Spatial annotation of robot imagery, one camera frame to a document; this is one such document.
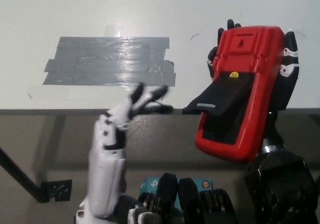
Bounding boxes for black floor tape patch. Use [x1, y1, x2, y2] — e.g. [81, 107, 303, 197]
[39, 179, 73, 203]

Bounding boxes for red multimeter with black stand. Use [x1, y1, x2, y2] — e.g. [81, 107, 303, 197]
[182, 26, 287, 163]

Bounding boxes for small black tape on edge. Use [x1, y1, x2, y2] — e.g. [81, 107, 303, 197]
[181, 107, 200, 115]

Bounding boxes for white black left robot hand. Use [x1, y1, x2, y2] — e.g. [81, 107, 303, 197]
[74, 82, 175, 224]

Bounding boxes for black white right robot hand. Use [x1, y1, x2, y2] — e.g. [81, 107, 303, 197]
[206, 19, 300, 149]

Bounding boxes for large grey duct tape patch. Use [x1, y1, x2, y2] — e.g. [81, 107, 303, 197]
[41, 36, 177, 87]

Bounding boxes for black diagonal table leg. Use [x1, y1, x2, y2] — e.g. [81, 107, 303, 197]
[0, 146, 42, 202]

